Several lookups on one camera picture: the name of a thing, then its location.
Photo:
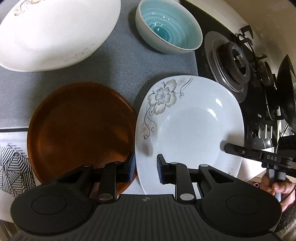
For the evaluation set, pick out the patterned white cloth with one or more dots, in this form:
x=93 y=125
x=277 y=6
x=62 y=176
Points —
x=17 y=176

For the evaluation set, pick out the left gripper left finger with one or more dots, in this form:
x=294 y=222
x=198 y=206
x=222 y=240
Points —
x=128 y=168

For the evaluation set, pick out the teal glazed bowl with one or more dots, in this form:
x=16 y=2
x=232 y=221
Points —
x=168 y=27

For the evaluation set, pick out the white floral square plate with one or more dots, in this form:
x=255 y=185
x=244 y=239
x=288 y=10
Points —
x=188 y=119
x=50 y=35

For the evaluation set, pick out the white floral square plate front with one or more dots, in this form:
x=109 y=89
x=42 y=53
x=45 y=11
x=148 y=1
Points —
x=188 y=119

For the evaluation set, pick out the black gas cooktop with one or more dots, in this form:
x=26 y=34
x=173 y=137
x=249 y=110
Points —
x=230 y=60

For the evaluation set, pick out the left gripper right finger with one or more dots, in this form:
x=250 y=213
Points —
x=166 y=171

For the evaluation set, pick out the grey counter mat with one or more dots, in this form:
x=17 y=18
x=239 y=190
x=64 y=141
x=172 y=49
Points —
x=125 y=63

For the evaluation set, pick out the white floral square plate back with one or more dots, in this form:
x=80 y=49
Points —
x=50 y=35

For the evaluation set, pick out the brown round plate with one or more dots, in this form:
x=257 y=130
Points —
x=78 y=124

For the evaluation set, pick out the black wok with lid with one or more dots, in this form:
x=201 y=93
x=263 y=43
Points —
x=286 y=91

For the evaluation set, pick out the person right hand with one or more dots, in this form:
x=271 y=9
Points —
x=285 y=188

